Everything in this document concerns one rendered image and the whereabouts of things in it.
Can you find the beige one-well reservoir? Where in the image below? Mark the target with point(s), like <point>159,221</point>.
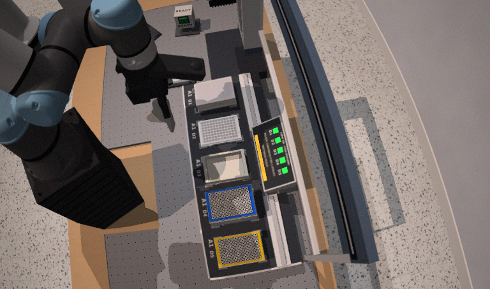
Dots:
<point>225,164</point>

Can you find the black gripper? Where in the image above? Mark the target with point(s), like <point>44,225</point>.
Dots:
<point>141,88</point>

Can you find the cream ready button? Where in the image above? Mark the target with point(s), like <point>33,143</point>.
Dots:
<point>186,23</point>

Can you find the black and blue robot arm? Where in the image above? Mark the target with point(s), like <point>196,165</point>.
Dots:
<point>39,61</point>

